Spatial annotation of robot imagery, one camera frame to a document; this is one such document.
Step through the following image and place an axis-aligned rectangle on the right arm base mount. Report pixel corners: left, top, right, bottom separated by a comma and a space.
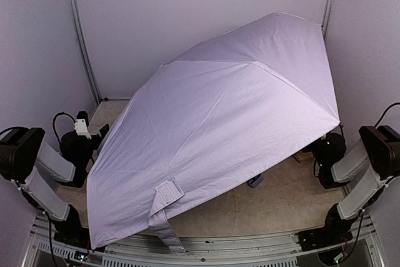
298, 228, 353, 251

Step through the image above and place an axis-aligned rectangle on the front aluminium rail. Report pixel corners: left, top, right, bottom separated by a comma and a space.
23, 213, 385, 267

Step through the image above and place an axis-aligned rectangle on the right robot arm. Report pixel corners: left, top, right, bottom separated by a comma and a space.
303, 125, 399, 235

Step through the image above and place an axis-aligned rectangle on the left aluminium frame post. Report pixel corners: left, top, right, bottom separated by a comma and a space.
68, 0, 102, 106

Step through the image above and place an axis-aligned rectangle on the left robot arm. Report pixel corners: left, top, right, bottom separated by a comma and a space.
1, 124, 109, 247

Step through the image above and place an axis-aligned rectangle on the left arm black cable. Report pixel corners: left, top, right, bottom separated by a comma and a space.
52, 111, 76, 143

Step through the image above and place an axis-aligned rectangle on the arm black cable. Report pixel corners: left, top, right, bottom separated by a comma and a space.
374, 101, 400, 127
52, 111, 76, 143

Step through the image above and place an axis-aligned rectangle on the lavender folding umbrella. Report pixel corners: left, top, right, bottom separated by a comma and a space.
86, 13, 339, 252

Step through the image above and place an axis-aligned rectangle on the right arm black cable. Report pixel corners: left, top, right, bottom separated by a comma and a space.
374, 101, 400, 127

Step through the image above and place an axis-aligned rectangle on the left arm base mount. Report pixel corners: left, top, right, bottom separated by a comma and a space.
54, 228, 106, 253

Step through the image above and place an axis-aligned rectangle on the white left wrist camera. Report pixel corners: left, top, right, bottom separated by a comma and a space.
74, 111, 91, 139

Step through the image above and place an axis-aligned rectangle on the woven bamboo tray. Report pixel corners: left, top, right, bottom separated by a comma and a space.
293, 151, 314, 163

